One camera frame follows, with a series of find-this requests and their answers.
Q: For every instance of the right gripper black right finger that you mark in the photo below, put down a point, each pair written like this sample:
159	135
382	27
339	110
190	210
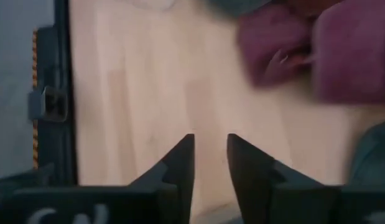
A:
257	186

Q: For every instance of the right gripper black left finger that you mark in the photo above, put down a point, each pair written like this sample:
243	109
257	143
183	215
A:
179	180

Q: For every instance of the black aluminium frame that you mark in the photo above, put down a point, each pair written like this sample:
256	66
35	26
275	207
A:
61	62

